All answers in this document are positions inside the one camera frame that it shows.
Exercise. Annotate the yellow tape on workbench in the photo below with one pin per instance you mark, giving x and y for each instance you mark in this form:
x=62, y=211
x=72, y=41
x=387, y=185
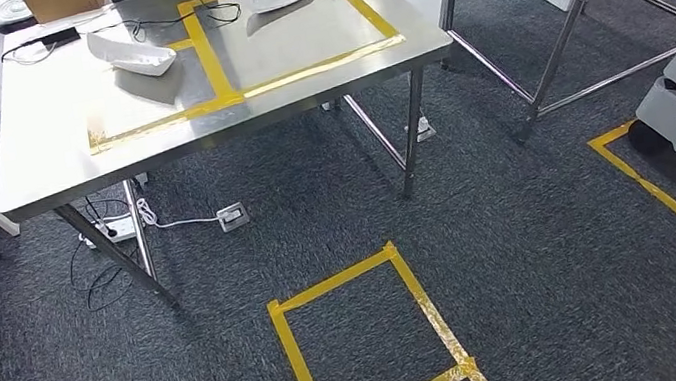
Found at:
x=212, y=67

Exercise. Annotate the white workbench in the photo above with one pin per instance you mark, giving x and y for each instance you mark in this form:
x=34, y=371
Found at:
x=51, y=151

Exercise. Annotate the floor socket plate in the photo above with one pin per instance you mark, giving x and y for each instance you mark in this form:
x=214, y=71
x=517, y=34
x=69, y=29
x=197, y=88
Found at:
x=424, y=130
x=233, y=217

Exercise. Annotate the yellow floor tape outline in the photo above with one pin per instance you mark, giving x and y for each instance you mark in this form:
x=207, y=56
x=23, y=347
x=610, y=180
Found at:
x=296, y=356
x=660, y=194

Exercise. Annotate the white power strip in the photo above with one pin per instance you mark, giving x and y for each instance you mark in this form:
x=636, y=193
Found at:
x=119, y=229

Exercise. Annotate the black power adapter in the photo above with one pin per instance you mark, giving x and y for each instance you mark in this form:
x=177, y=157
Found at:
x=59, y=36

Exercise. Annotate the cardboard box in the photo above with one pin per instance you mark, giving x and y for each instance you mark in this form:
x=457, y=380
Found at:
x=62, y=2

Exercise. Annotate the black ribbed round base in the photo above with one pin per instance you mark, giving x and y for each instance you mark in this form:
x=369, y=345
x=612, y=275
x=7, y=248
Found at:
x=8, y=12

